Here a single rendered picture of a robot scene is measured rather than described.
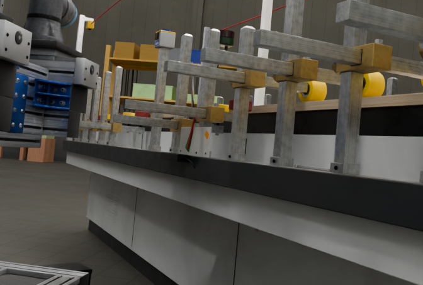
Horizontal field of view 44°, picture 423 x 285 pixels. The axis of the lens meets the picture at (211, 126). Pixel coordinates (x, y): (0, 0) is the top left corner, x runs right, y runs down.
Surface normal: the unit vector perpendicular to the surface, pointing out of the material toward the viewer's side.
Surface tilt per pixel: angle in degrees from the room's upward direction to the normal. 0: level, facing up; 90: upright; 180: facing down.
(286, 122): 90
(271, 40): 90
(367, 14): 90
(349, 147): 90
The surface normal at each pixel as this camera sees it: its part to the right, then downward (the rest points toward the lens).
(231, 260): -0.90, -0.10
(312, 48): 0.43, 0.00
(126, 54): -0.14, -0.06
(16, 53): 0.98, 0.08
